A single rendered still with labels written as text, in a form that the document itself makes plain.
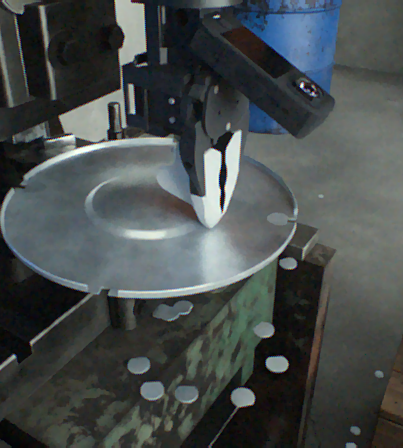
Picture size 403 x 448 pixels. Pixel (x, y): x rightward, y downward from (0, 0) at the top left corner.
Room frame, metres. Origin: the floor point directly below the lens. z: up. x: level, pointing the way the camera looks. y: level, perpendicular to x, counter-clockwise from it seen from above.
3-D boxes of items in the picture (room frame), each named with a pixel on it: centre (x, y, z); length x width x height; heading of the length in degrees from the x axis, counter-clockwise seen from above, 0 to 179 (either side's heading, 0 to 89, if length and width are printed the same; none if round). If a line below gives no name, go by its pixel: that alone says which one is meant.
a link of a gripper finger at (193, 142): (0.42, 0.00, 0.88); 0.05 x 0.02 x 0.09; 148
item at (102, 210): (0.48, 0.05, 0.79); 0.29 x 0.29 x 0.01
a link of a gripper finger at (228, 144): (0.46, 0.00, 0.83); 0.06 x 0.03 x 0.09; 58
